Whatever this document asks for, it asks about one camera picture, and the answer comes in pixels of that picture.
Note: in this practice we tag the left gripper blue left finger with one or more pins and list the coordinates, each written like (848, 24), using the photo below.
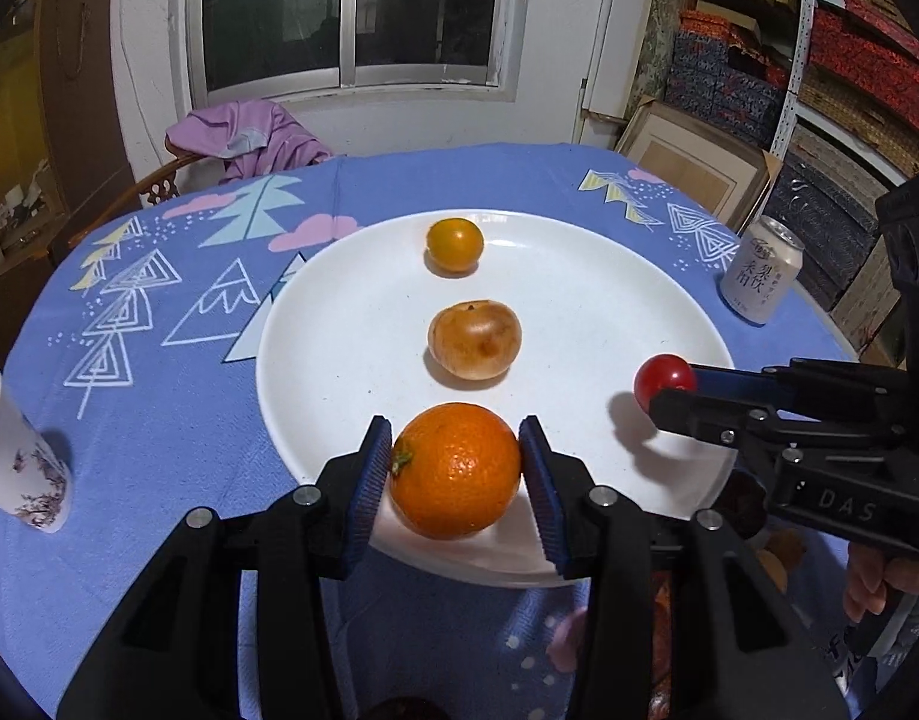
(370, 469)

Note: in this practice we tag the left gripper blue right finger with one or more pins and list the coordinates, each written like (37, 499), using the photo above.
(547, 508)

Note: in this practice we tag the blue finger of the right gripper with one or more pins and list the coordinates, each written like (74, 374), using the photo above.
(738, 423)
(748, 386)

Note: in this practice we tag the large orange mandarin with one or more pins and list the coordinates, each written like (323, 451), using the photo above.
(454, 471)

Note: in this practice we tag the red cherry tomato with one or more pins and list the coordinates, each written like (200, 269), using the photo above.
(659, 706)
(662, 372)

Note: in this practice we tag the brown speckled persimmon fruit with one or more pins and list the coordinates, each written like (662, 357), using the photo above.
(475, 340)

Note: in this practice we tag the small yellow-orange tomato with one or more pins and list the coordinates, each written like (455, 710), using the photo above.
(455, 245)

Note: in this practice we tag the large tan round fruit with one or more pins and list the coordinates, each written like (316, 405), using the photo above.
(781, 554)

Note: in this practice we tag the person right hand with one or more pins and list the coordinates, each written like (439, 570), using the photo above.
(869, 574)

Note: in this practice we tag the white beverage can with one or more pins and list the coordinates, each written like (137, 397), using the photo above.
(768, 260)

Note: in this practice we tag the white oval plate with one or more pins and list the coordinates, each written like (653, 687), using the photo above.
(346, 340)

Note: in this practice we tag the blue patterned tablecloth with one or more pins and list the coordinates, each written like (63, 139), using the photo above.
(129, 371)

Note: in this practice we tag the shelf with stacked boxes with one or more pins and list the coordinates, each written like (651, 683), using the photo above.
(831, 87)

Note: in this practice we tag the wooden chair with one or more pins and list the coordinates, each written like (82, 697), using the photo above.
(156, 188)

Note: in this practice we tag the purple jacket on chair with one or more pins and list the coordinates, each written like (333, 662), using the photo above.
(252, 138)

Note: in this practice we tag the white paper cup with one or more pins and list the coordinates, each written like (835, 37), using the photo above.
(35, 485)

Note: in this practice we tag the wooden glass cabinet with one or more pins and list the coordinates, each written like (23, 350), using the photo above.
(62, 155)

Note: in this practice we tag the sliding glass window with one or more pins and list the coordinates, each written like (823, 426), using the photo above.
(245, 49)

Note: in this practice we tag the framed board against wall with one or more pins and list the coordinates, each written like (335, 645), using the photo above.
(724, 175)

